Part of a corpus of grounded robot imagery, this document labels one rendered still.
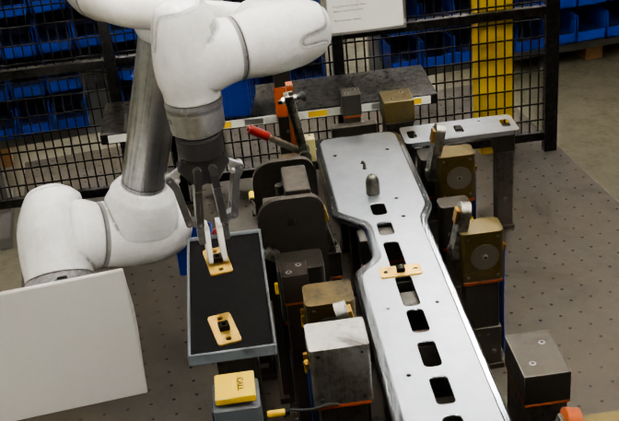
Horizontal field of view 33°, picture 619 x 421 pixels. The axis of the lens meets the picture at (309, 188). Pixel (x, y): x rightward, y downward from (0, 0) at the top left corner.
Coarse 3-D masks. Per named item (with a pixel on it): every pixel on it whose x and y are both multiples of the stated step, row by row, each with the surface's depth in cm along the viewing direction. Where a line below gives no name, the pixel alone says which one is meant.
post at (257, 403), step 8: (256, 384) 157; (256, 392) 155; (256, 400) 154; (216, 408) 153; (224, 408) 153; (232, 408) 152; (240, 408) 152; (248, 408) 152; (256, 408) 152; (216, 416) 152; (224, 416) 152; (232, 416) 152; (240, 416) 153; (248, 416) 153; (256, 416) 153
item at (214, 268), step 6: (204, 252) 178; (216, 252) 177; (204, 258) 176; (216, 258) 174; (222, 258) 174; (210, 264) 174; (216, 264) 174; (222, 264) 174; (228, 264) 174; (210, 270) 173; (216, 270) 172; (222, 270) 172; (228, 270) 172
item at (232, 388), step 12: (240, 372) 157; (252, 372) 156; (216, 384) 155; (228, 384) 154; (240, 384) 154; (252, 384) 154; (216, 396) 152; (228, 396) 152; (240, 396) 152; (252, 396) 152
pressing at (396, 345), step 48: (336, 144) 261; (384, 144) 259; (336, 192) 239; (384, 192) 237; (384, 240) 218; (432, 240) 217; (384, 288) 202; (432, 288) 200; (384, 336) 188; (432, 336) 187; (384, 384) 176; (480, 384) 174
